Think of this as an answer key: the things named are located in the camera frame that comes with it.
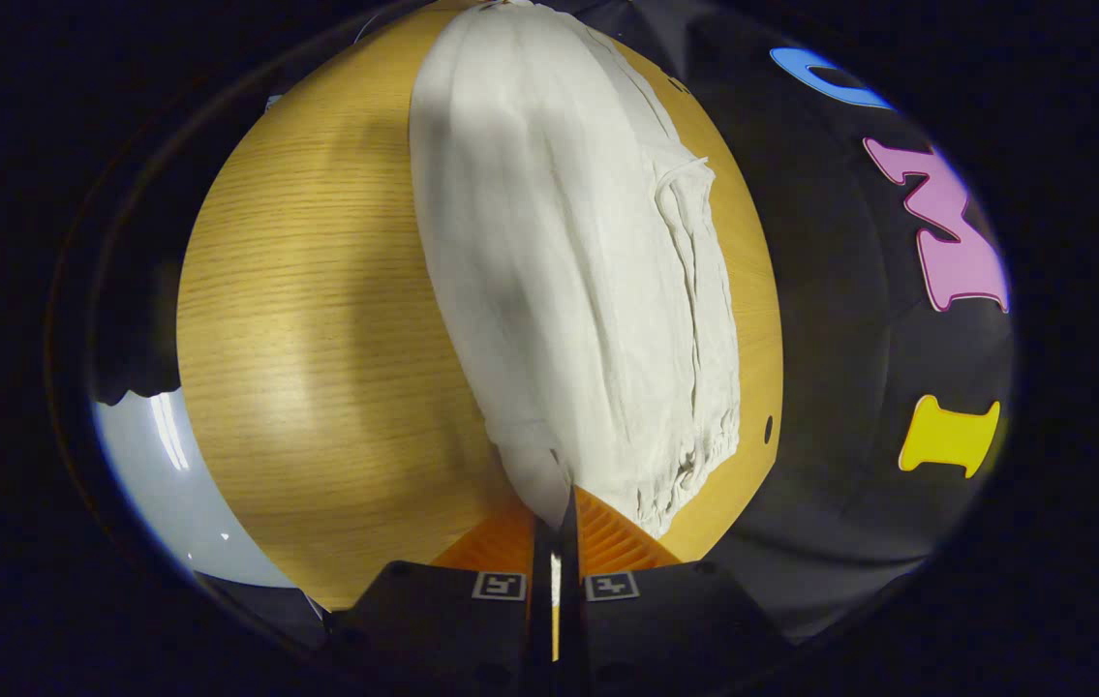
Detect dark cloth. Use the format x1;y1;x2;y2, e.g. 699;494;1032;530
89;257;184;408

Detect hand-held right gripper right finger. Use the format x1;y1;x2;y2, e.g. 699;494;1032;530
559;484;794;693

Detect white jeans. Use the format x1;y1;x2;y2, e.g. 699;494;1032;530
408;0;744;539

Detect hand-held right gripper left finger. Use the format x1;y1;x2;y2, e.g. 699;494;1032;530
328;499;556;693

